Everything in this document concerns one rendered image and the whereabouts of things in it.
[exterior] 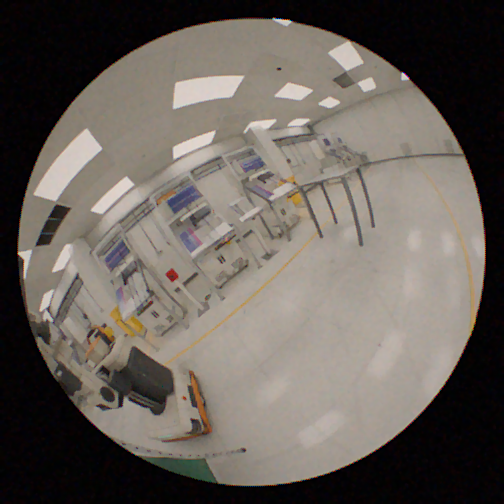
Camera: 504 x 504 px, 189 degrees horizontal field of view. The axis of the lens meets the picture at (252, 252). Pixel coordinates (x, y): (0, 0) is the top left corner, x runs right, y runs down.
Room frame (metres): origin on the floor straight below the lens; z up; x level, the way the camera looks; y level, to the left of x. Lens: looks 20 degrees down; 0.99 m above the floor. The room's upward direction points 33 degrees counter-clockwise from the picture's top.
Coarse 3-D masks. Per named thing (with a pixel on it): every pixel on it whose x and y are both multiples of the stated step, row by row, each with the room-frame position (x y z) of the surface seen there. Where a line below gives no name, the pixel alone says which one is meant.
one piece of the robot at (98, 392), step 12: (60, 336) 0.16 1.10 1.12; (48, 348) 0.03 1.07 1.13; (60, 348) 0.10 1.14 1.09; (48, 360) -0.04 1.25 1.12; (60, 360) 0.04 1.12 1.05; (72, 360) 0.11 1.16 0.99; (72, 372) 0.04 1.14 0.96; (84, 372) 0.10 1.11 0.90; (84, 384) 0.02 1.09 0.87; (96, 384) 0.08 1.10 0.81; (96, 396) 0.00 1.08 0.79; (108, 396) 0.05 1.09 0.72
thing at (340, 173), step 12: (348, 168) 1.06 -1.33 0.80; (312, 180) 1.46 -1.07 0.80; (324, 180) 1.17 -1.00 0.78; (360, 180) 1.04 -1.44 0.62; (300, 192) 1.62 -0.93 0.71; (324, 192) 1.67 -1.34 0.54; (348, 192) 0.94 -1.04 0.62; (312, 216) 1.60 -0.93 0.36; (372, 216) 1.00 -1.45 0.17; (360, 228) 0.94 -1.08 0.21; (360, 240) 0.94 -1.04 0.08
